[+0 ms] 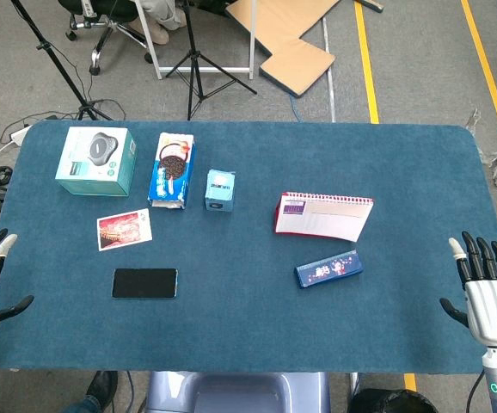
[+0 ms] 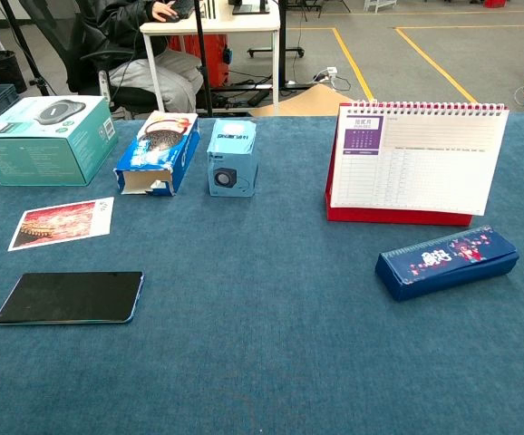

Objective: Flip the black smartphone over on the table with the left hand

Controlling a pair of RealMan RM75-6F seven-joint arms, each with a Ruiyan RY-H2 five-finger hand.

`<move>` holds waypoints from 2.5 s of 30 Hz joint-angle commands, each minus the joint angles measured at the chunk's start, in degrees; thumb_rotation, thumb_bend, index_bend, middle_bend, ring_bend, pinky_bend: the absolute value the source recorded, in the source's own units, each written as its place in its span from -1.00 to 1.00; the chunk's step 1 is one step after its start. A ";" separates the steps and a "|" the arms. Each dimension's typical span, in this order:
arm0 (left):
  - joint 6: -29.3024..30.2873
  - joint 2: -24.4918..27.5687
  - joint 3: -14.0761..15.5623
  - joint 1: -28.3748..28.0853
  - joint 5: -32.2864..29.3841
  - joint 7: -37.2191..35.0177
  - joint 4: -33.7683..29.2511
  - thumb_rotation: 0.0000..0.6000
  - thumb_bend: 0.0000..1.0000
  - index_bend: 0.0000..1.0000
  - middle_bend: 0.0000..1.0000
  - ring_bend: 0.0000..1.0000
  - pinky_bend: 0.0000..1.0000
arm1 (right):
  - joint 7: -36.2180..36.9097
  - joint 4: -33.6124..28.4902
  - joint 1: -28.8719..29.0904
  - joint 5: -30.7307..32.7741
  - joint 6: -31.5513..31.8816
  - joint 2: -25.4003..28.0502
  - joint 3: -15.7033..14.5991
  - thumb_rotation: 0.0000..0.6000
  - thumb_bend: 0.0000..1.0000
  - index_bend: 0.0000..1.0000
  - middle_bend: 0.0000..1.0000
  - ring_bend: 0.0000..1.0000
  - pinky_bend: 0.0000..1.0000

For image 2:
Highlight light blue card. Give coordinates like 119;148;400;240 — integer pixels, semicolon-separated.
0;271;145;326

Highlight small light blue speaker box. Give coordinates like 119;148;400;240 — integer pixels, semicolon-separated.
206;118;259;198

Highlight blue Oreo cookie box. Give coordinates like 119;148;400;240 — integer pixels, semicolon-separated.
113;110;201;198

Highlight black floor power strip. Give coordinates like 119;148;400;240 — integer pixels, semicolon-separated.
246;89;272;108

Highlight blue felt table cloth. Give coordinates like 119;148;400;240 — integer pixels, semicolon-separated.
0;112;524;435

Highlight flattened brown cardboard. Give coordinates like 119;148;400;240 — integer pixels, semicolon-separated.
247;84;358;118

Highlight black tripod stand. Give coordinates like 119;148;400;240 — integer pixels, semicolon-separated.
192;0;214;118
0;0;53;97

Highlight seated person grey trousers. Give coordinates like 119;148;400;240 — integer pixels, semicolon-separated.
73;0;205;114

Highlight red cabinet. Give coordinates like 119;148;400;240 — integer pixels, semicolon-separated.
167;34;231;90

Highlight red spiral desk calendar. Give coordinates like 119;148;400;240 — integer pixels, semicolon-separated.
325;100;510;227

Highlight black rolling stand base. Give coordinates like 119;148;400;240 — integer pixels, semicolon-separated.
247;0;306;59

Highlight dark blue printed pencil case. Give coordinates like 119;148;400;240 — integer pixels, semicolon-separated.
374;225;520;303

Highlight red photo postcard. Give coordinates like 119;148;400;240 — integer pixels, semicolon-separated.
7;197;115;253

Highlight black monitor base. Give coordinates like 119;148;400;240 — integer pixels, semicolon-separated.
228;0;272;15

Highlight teal speakerphone box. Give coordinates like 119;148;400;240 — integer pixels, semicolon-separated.
0;94;120;188

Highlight dark blue plastic crate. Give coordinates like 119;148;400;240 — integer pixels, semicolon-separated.
0;83;21;127

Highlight black office chair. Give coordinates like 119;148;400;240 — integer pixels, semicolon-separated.
19;0;161;120

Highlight black trash bin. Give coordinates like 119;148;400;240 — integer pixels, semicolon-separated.
0;50;28;94

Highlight white metal frame table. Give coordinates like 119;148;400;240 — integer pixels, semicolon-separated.
139;0;282;117

